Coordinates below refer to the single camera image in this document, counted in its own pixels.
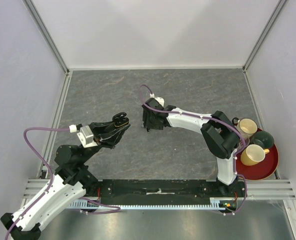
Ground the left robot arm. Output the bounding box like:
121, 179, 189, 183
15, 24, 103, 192
1, 112, 130, 240

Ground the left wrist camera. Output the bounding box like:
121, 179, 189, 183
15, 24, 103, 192
77, 125, 97, 148

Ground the cream cup with handle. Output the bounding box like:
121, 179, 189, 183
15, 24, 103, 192
240, 144, 269, 166

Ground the slotted cable duct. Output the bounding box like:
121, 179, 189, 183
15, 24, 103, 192
67, 199, 225, 211

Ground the clear glass cup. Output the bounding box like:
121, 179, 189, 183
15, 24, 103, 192
238, 136, 250, 150

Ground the red round tray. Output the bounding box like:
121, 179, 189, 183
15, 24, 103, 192
233, 123, 280, 181

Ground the dark green cup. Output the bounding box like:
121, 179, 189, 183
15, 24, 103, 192
250, 131, 274, 149

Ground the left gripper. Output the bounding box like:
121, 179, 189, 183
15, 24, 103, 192
79, 117, 131, 164

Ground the black earbud charging case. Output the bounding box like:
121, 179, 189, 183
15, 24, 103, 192
112, 112, 129, 128

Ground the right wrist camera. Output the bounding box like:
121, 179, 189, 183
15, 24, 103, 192
150, 93, 165, 107

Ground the cream mug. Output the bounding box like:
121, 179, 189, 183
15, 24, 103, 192
232, 117, 258, 139

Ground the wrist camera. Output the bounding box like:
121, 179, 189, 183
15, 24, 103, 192
150, 93, 165, 107
77, 125, 97, 148

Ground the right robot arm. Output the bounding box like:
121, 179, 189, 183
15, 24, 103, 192
142, 97, 242, 197

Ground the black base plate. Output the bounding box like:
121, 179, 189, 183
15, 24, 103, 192
85, 179, 246, 206

